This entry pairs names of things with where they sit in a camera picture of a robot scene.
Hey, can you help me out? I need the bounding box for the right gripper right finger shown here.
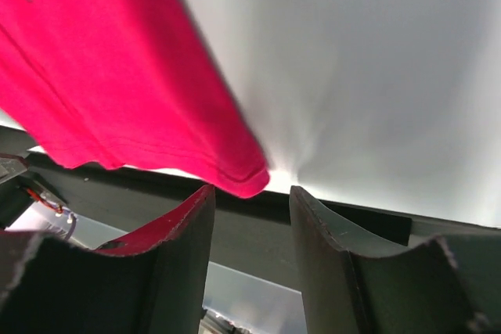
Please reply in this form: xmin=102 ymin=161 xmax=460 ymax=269
xmin=289 ymin=186 xmax=500 ymax=333

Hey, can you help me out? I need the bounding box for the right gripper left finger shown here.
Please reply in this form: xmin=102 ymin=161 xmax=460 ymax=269
xmin=1 ymin=185 xmax=215 ymax=333

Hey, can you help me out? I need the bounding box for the red t shirt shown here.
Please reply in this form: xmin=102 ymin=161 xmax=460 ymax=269
xmin=1 ymin=0 xmax=269 ymax=198

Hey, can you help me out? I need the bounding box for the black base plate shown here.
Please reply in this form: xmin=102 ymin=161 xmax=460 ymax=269
xmin=0 ymin=124 xmax=414 ymax=292

